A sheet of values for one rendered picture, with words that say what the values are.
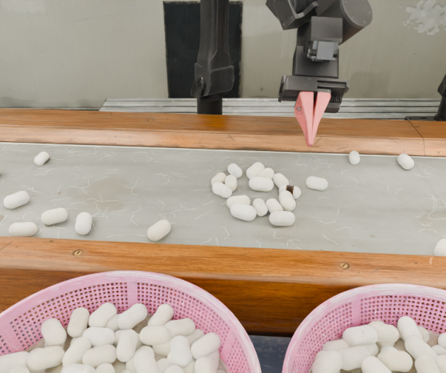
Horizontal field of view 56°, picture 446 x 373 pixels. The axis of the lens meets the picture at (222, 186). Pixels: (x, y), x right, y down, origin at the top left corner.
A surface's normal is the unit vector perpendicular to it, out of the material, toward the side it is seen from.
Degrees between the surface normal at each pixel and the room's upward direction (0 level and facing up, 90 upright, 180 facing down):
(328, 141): 45
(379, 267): 0
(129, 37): 90
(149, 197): 0
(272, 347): 0
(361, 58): 90
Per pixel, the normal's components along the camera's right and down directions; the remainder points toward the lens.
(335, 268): 0.00, -0.85
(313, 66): -0.03, -0.28
